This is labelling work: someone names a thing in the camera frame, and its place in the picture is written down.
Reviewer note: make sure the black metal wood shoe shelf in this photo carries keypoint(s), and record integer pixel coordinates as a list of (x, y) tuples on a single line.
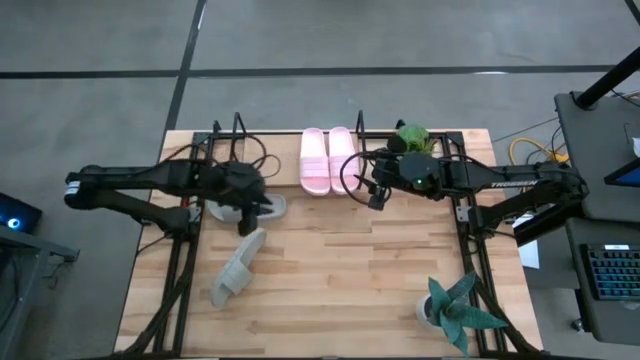
[(287, 160)]

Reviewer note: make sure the grey rubber slide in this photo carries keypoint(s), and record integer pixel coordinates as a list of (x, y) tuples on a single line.
[(275, 207), (237, 272)]

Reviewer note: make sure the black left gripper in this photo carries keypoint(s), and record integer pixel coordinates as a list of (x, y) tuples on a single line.
[(240, 192)]

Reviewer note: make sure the dark desk with keyboard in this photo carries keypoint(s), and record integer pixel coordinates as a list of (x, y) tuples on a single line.
[(580, 320)]

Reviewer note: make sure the black rig pole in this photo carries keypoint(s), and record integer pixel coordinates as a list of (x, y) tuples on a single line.
[(605, 80)]

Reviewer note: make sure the black backlit keyboard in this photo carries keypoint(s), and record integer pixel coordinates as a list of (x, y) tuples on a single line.
[(615, 272)]

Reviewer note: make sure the teal succulent in white pot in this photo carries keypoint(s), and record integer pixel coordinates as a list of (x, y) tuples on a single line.
[(457, 312)]

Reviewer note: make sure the green plant in patterned pot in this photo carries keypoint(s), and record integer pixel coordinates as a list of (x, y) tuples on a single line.
[(414, 137)]

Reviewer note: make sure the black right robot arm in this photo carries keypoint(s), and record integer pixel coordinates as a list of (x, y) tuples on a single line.
[(500, 180)]

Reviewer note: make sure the white paper sheet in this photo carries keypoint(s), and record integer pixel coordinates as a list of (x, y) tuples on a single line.
[(530, 250)]

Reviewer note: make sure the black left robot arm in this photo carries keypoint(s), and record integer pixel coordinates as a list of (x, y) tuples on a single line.
[(140, 182)]

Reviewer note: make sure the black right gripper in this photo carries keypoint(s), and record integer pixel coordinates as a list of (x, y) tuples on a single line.
[(387, 172)]

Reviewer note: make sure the grey metal stand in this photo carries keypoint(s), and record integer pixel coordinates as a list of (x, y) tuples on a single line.
[(25, 260)]

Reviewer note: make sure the grey side desk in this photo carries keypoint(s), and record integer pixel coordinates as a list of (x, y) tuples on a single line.
[(595, 160)]

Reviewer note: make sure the black device with blue light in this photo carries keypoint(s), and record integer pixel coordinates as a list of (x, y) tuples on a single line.
[(17, 215)]

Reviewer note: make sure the blue screen laptop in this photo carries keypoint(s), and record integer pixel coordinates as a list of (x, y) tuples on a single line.
[(627, 175)]

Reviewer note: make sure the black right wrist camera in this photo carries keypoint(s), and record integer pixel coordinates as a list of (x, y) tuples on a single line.
[(380, 199)]

